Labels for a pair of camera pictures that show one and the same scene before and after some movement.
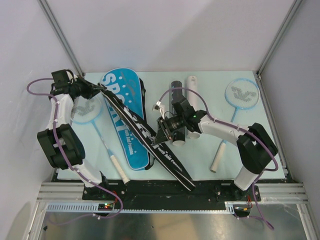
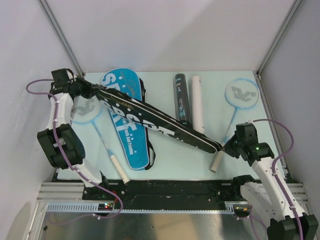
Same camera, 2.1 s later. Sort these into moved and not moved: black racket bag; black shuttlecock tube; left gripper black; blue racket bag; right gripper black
Moved: black shuttlecock tube; black racket bag; right gripper black
Not moved: blue racket bag; left gripper black
